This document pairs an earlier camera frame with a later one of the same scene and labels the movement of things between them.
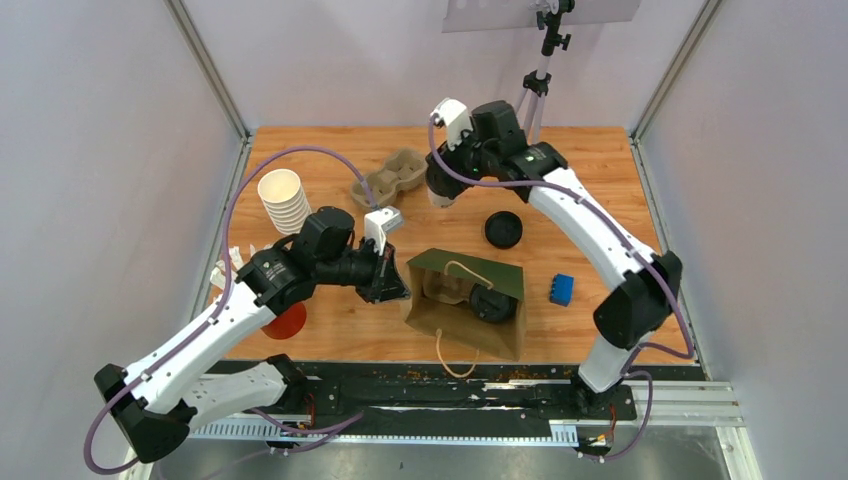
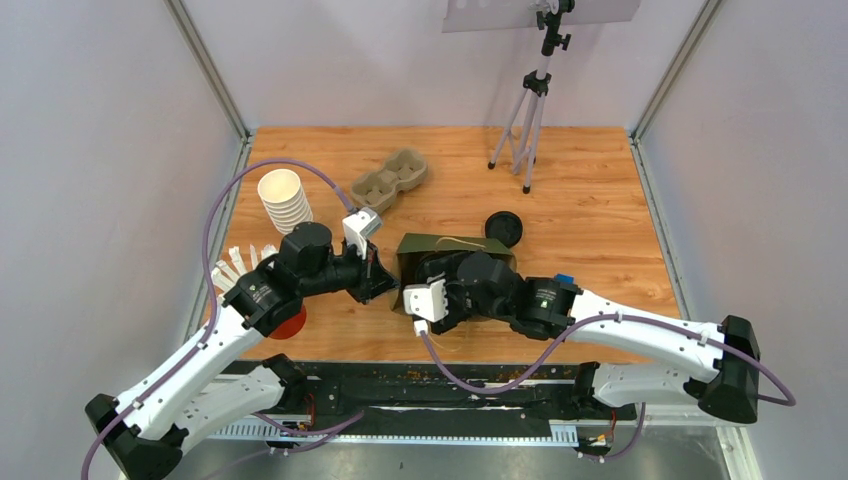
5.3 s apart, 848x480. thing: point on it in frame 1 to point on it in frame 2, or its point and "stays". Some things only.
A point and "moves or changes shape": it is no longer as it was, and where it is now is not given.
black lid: x=503 y=229 stays
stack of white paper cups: x=282 y=194 stays
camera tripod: x=537 y=83 stays
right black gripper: x=442 y=180 to x=454 y=315
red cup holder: x=286 y=324 stays
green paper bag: x=456 y=320 moves or changes shape
